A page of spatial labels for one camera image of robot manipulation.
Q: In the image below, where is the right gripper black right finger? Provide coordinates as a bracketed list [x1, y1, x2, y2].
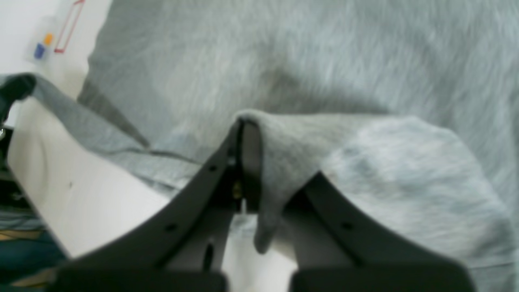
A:
[283, 173, 475, 292]

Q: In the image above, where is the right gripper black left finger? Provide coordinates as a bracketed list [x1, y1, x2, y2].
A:
[49, 119, 262, 292]

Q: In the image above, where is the grey t-shirt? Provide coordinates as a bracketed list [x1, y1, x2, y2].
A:
[33, 0, 518, 292]

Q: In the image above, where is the blue cloth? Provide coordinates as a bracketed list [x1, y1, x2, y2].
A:
[0, 206, 68, 292]

